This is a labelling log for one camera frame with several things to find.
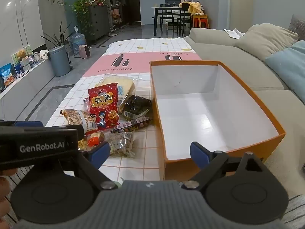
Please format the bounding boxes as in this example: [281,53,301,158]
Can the blue snack bag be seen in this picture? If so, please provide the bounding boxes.
[0,63,13,87]

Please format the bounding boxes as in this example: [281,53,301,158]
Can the pale sliced bread packet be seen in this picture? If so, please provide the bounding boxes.
[95,74,137,111]

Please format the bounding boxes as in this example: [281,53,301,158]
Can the brown patterned snack packet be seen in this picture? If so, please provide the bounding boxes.
[60,109,99,134]

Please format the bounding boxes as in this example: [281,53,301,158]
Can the brown plush bear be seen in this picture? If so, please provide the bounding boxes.
[15,49,32,71]

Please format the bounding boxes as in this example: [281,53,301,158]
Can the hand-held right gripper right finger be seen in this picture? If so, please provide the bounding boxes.
[183,141,265,191]

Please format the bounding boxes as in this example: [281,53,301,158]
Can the pink space heater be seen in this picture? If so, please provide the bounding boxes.
[79,44,92,60]

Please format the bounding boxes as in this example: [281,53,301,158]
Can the orange stool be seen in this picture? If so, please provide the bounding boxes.
[192,14,210,29]

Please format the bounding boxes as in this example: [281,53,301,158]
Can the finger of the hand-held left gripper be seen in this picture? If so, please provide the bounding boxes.
[13,121,45,128]

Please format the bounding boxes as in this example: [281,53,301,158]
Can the yellow cloth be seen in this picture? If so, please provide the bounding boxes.
[181,1,205,16]

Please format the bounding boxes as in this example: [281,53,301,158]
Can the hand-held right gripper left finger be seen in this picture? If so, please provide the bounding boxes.
[79,142,118,191]

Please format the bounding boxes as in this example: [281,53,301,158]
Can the open shelf unit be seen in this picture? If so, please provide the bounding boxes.
[110,3,124,31]

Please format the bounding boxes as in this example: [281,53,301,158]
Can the white papers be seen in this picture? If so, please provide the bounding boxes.
[223,28,246,39]

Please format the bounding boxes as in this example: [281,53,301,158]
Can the small silver packet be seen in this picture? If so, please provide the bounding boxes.
[82,97,92,111]

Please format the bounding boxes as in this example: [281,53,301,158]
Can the dark door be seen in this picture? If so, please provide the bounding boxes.
[124,0,141,25]

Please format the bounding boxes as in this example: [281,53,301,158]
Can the black dining chair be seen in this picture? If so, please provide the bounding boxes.
[160,8,178,32]
[177,2,193,31]

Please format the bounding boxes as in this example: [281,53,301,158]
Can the person's left hand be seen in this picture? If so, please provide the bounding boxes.
[0,168,18,222]

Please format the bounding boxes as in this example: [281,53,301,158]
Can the printed pink white tablecloth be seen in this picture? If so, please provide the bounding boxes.
[44,38,203,182]

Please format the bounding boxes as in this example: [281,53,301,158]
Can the white low cabinet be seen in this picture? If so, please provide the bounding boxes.
[0,57,55,122]

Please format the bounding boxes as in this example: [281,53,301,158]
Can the dark drawer cabinet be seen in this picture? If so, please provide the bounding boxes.
[88,4,110,43]

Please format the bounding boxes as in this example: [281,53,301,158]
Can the grey-blue trash can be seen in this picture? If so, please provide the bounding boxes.
[48,45,71,77]

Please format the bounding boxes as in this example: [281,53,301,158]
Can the orange cardboard box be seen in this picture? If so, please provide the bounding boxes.
[149,60,286,181]

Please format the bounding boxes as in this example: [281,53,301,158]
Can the striped cloth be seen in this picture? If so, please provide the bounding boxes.
[285,194,305,223]

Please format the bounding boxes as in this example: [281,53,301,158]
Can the light blue cushion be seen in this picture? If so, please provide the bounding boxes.
[264,40,305,91]

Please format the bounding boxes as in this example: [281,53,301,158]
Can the red snack packet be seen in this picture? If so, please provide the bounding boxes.
[88,83,120,131]

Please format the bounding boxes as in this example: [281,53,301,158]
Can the long-leaf potted plant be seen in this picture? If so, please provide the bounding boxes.
[40,21,74,50]

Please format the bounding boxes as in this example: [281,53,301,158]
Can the trailing green plant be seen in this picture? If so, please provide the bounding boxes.
[71,0,96,37]

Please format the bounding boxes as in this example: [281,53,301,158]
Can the long black snack packet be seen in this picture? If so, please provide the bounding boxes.
[112,116,153,133]

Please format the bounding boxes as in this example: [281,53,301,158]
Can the beige cushion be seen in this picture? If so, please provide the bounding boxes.
[235,23,299,62]

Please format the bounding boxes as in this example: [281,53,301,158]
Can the large blue water bottle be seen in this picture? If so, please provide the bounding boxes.
[69,26,86,54]

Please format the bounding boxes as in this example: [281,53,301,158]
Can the clear packet of yellow crisps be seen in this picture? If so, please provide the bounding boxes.
[104,132,136,158]

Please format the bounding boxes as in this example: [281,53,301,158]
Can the black dining table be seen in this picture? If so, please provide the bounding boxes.
[151,5,193,37]

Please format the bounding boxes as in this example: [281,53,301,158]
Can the grey cushion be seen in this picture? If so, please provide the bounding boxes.
[287,14,305,36]

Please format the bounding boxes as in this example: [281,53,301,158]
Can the orange snack packet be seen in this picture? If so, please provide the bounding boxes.
[79,132,105,152]

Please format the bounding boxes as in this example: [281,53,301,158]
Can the beige sofa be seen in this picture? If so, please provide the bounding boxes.
[182,14,305,201]

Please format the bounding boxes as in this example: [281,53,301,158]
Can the dark seaweed packet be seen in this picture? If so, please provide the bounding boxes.
[122,95,153,121]

